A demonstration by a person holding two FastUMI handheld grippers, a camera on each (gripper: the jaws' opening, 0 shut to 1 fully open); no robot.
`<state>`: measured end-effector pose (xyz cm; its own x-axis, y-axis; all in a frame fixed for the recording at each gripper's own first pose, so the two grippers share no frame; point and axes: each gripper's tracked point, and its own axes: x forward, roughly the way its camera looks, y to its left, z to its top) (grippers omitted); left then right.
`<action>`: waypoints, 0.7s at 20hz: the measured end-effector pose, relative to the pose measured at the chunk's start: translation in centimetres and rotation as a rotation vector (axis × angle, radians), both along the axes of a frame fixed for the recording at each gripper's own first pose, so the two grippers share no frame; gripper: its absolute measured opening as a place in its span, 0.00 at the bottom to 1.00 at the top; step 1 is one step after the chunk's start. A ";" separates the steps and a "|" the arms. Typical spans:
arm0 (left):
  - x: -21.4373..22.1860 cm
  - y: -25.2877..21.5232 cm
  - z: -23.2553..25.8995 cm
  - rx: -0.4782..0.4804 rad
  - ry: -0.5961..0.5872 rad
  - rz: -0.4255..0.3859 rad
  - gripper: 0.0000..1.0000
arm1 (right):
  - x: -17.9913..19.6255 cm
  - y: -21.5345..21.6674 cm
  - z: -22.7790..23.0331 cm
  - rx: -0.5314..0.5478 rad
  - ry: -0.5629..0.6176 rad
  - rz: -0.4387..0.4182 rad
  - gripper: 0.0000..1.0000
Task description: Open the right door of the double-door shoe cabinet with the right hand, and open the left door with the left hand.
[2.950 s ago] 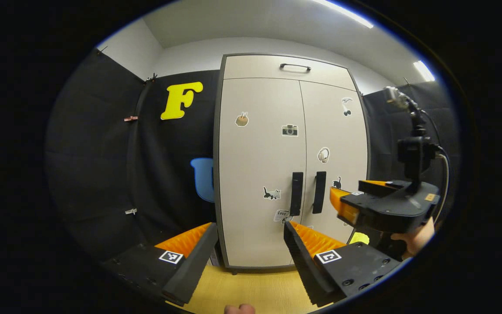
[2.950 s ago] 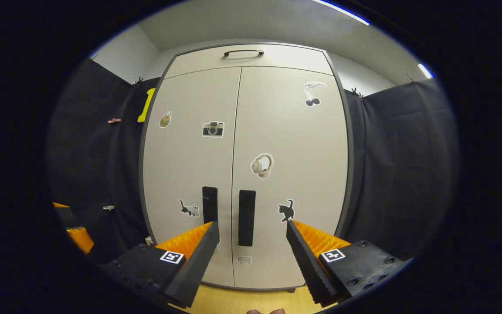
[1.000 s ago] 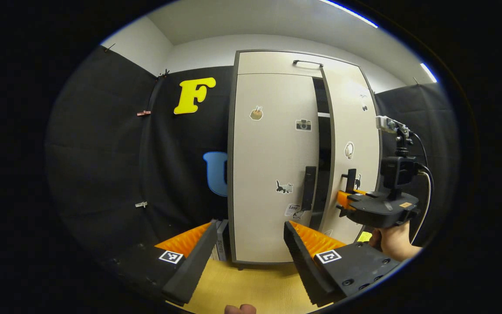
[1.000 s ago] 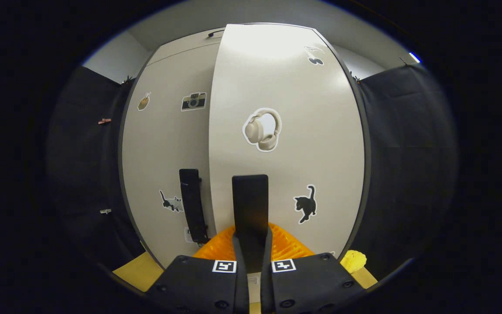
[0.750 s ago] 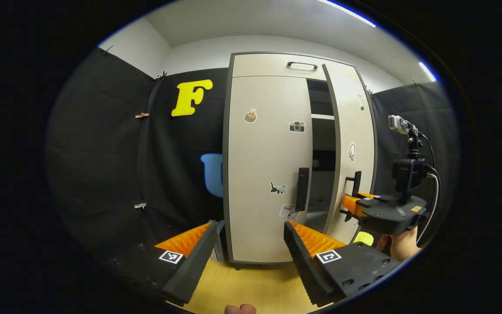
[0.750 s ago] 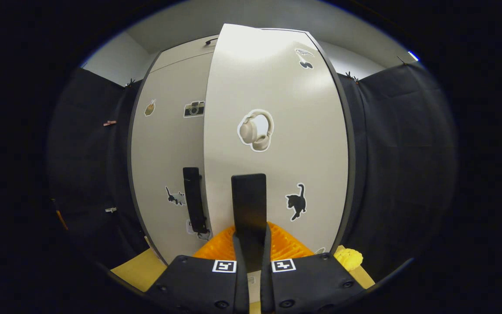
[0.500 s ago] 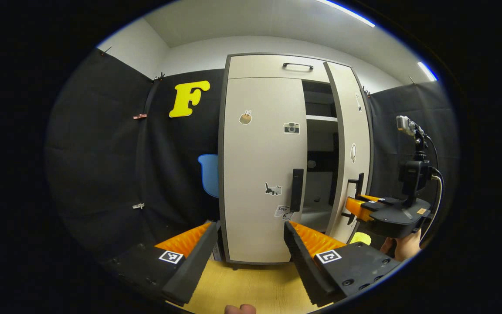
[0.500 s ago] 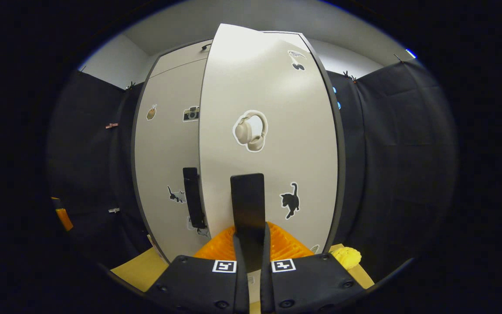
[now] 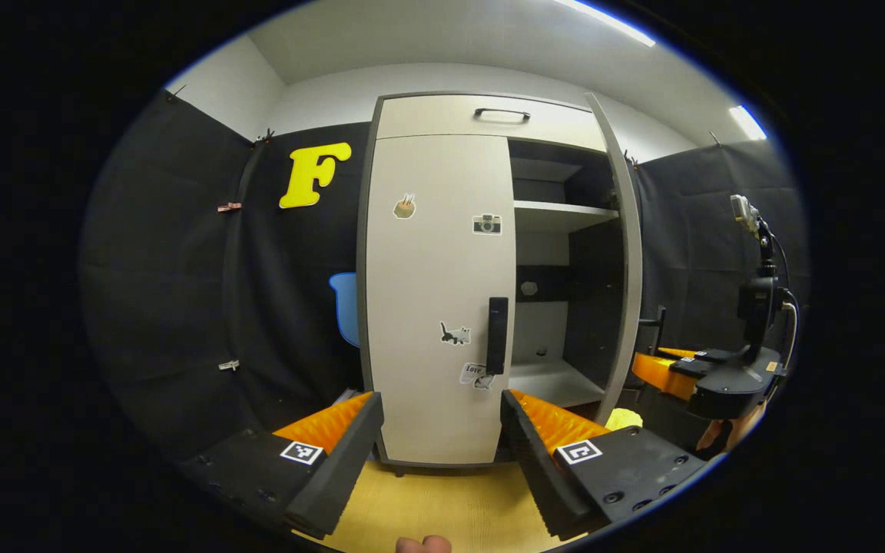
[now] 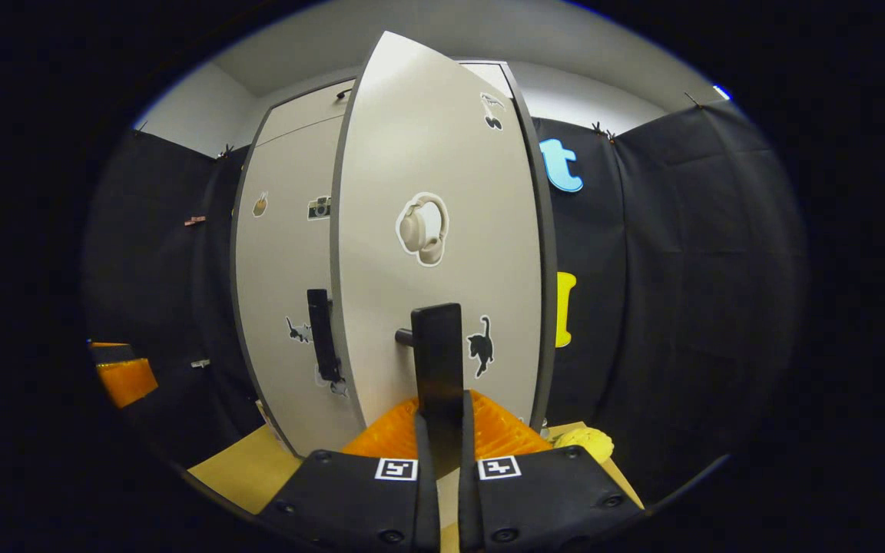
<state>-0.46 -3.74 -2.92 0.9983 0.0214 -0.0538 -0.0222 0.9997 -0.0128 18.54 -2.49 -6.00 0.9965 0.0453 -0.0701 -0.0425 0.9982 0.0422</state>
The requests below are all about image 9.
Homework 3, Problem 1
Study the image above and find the beige cabinet drawer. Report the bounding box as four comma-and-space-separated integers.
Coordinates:
375, 95, 608, 153

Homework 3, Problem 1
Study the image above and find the black backdrop cloth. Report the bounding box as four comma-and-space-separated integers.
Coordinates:
80, 86, 812, 462

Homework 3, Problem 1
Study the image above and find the beige double-door shoe cabinet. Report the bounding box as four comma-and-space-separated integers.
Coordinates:
356, 91, 645, 471

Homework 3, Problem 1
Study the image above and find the short ceiling light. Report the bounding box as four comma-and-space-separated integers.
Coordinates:
728, 104, 767, 141

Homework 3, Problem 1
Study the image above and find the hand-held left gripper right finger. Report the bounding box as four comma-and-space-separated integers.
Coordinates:
499, 388, 711, 542

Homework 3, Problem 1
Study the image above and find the beige cabinet door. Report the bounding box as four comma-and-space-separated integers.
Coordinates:
366, 134, 518, 467
585, 92, 645, 426

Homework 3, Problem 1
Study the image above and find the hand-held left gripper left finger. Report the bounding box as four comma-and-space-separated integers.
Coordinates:
177, 390, 386, 540

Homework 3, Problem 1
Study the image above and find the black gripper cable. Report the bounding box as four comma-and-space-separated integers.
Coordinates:
769, 230, 800, 369

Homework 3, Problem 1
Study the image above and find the black door handle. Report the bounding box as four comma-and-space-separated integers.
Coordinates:
486, 296, 509, 376
637, 306, 668, 356

